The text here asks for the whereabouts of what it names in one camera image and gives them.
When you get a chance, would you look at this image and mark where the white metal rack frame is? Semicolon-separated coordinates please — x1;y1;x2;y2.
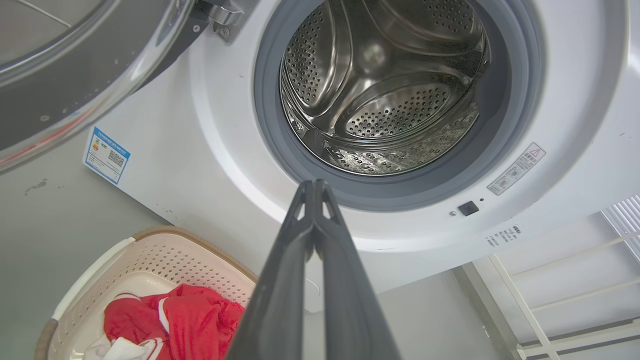
452;230;640;360

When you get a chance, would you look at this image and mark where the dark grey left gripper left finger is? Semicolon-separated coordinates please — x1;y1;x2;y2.
226;181;316;360

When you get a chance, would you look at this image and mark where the red and white garment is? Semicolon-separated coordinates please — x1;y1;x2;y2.
85;284;246;360

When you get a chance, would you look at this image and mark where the grey rubber door gasket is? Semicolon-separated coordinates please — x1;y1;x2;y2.
253;0;546;212

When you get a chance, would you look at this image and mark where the black glass washer door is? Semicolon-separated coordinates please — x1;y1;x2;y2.
0;0;211;173

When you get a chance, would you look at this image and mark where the blue energy label sticker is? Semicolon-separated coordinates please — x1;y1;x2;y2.
82;126;132;186

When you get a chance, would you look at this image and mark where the white front-load washing machine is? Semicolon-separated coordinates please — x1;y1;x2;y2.
82;0;640;313

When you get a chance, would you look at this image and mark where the grey warning sticker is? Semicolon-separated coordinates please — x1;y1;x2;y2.
486;142;547;196

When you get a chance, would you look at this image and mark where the cream perforated laundry basket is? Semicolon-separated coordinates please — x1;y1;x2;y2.
35;226;258;360

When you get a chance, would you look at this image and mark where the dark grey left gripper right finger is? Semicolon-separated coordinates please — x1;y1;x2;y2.
315;180;401;360

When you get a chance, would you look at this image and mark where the small text sticker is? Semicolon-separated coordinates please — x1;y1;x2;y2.
484;224;525;248

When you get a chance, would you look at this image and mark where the white slatted vent panel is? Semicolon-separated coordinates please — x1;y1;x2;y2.
600;195;640;263

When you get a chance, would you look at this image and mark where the stainless steel washing machine drum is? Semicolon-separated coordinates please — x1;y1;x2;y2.
280;0;488;177

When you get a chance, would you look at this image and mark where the silver door hinge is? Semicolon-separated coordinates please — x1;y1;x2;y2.
207;0;258;43

